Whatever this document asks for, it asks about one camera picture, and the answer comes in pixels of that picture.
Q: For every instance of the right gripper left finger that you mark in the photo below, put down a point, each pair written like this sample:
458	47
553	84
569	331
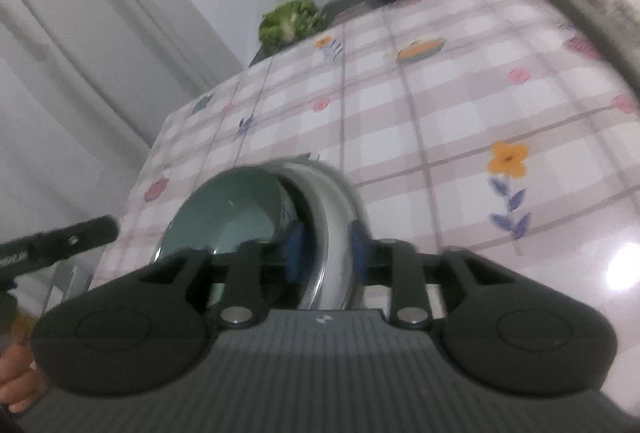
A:
253	271

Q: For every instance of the green ceramic bowl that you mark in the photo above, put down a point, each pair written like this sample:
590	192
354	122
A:
239	205

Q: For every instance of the large steel plate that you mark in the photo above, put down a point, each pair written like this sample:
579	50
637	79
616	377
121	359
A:
276	167

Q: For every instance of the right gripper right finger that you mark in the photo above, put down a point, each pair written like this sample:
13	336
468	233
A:
397	265

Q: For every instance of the white ceramic plate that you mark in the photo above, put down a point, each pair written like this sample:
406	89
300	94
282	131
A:
332	207

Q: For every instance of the green leafy lettuce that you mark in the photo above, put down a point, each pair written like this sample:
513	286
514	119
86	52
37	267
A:
291	22

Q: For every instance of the white curtain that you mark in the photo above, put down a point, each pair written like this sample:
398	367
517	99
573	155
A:
85	88

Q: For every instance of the person's left hand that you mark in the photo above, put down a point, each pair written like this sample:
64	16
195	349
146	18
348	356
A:
22	384

